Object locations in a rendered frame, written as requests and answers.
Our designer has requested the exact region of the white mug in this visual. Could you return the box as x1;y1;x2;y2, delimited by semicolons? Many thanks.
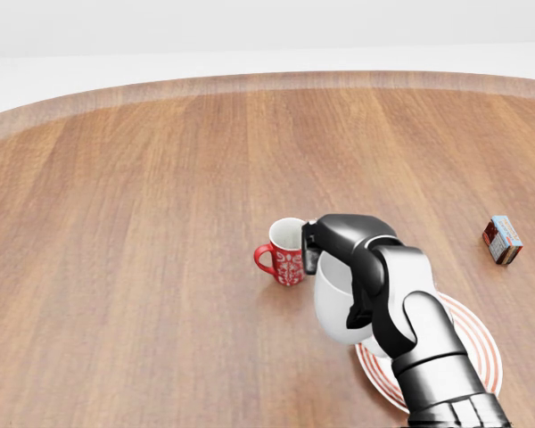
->
313;251;391;359

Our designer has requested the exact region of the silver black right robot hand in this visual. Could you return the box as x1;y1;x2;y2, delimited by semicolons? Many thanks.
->
300;213;468;363

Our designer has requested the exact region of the white plate with red rings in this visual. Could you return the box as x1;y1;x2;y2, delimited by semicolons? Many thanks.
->
354;292;504;415

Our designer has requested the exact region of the small printed food box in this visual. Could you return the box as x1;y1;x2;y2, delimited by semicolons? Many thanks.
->
481;215;524;266

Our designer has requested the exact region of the red patterned mug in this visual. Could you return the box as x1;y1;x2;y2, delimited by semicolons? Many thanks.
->
253;217;308;287

